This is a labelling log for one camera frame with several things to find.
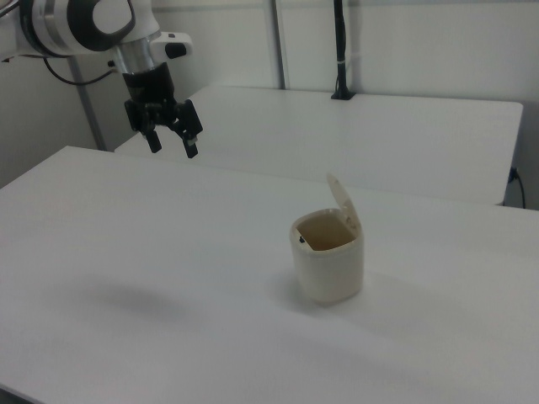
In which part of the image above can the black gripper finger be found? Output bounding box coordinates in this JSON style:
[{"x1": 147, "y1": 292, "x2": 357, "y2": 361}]
[
  {"x1": 142, "y1": 125, "x2": 163, "y2": 154},
  {"x1": 169, "y1": 117, "x2": 200, "y2": 160}
]

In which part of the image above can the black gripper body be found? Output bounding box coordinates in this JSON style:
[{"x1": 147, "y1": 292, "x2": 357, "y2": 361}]
[{"x1": 122, "y1": 62, "x2": 204, "y2": 136}]

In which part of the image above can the small cream trash bin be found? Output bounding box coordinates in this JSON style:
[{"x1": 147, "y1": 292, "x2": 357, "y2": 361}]
[{"x1": 289, "y1": 172, "x2": 365, "y2": 307}]

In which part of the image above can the cream trash bin lid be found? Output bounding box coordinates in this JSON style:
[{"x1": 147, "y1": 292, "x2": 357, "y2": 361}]
[{"x1": 326, "y1": 172, "x2": 360, "y2": 231}]

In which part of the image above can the grey wall frame post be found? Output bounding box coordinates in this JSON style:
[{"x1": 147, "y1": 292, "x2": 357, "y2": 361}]
[
  {"x1": 264, "y1": 0, "x2": 292, "y2": 90},
  {"x1": 68, "y1": 56, "x2": 107, "y2": 152}
]

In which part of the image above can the black camera pole with clamp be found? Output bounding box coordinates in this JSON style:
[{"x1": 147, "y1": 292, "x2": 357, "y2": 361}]
[{"x1": 330, "y1": 0, "x2": 357, "y2": 101}]

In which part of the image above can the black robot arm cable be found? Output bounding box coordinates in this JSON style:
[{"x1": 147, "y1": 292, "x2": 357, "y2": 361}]
[{"x1": 43, "y1": 56, "x2": 124, "y2": 87}]

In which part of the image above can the white side table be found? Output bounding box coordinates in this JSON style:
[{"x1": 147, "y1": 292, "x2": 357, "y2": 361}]
[{"x1": 114, "y1": 85, "x2": 525, "y2": 207}]

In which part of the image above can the black power cable with plug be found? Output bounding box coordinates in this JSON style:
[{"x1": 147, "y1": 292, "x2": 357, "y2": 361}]
[{"x1": 509, "y1": 166, "x2": 527, "y2": 209}]

